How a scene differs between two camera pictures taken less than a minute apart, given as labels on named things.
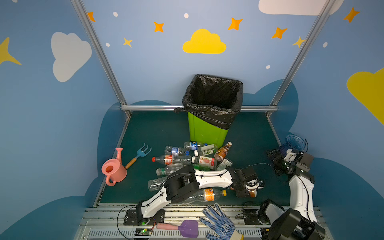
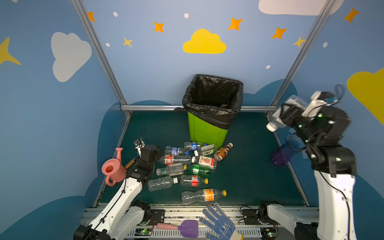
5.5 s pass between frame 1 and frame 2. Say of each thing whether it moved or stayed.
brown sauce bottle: stayed
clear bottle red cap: stayed
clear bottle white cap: stayed
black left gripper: moved
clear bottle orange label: stayed
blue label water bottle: stayed
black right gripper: moved
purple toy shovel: stayed
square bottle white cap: moved
